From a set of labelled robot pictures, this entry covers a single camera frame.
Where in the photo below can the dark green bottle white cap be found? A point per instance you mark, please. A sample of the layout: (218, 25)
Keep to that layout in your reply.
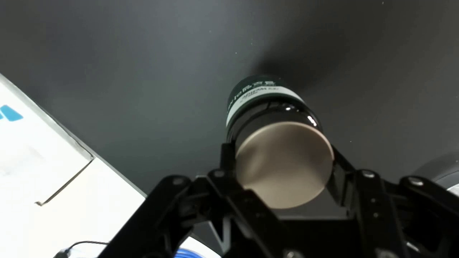
(281, 152)

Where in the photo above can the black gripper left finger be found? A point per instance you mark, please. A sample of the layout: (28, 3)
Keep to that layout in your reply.
(176, 205)

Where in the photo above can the white Robotiq cardboard box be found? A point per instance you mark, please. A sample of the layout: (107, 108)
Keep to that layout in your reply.
(57, 197)

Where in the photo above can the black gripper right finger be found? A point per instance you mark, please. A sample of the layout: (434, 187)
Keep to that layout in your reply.
(413, 218)

